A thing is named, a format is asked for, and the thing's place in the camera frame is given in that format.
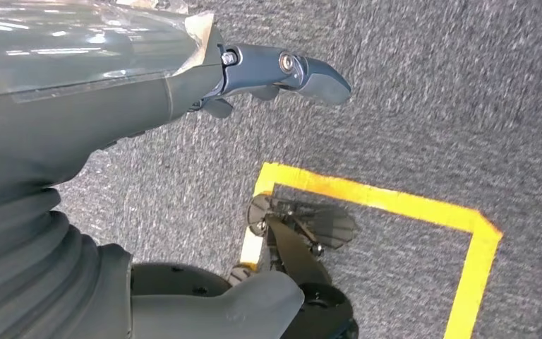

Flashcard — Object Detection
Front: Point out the yellow floor tape square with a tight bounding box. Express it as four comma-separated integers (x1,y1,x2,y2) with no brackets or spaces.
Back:
239,162,503,339

